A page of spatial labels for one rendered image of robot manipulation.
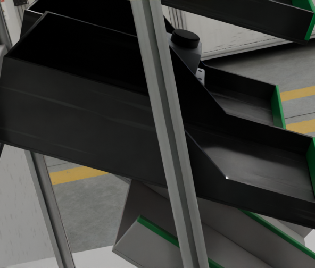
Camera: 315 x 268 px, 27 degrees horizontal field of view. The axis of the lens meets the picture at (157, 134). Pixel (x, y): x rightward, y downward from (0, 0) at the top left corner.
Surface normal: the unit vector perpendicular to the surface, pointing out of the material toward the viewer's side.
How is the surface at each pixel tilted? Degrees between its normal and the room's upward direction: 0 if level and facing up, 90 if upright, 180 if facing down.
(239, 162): 25
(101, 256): 0
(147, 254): 90
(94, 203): 0
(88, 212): 0
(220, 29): 90
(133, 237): 90
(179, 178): 90
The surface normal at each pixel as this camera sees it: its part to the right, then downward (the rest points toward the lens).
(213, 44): 0.09, 0.40
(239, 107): 0.26, -0.86
